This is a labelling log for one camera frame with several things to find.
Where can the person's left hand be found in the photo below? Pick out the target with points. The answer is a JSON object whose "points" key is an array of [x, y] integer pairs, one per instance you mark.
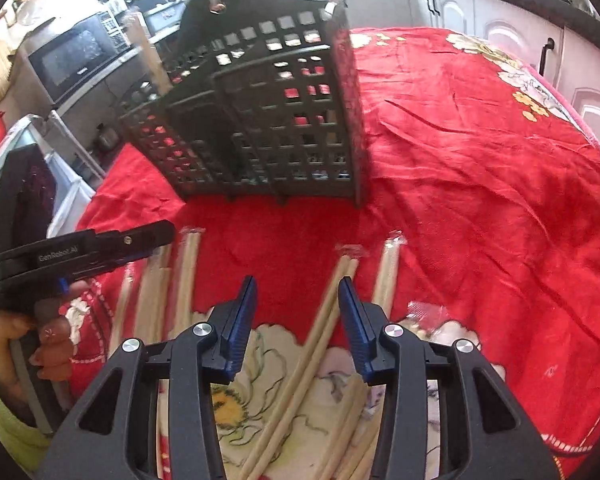
{"points": [[55, 347]]}

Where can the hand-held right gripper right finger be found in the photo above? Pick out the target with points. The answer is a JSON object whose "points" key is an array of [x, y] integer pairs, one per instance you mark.
{"points": [[355, 335]]}

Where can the grey countertop appliance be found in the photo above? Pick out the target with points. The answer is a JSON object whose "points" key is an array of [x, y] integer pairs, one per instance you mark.
{"points": [[162, 12]]}

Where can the small dark kettle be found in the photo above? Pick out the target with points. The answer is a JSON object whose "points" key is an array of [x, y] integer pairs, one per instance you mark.
{"points": [[108, 137]]}

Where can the dark grey utensil basket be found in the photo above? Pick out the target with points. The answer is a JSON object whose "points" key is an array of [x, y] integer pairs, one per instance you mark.
{"points": [[260, 110]]}

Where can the red floral tablecloth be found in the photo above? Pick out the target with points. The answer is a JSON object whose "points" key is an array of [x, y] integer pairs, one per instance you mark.
{"points": [[480, 185]]}

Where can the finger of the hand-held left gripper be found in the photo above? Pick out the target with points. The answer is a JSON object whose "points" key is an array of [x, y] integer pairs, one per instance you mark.
{"points": [[140, 240]]}

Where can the white frame rack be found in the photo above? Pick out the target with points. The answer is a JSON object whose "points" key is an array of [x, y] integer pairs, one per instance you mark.
{"points": [[72, 150]]}

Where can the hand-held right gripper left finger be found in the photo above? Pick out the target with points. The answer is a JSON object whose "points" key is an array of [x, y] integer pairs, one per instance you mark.
{"points": [[240, 330]]}

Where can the white base cabinet row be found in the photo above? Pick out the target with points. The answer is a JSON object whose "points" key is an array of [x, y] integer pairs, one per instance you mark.
{"points": [[510, 35]]}

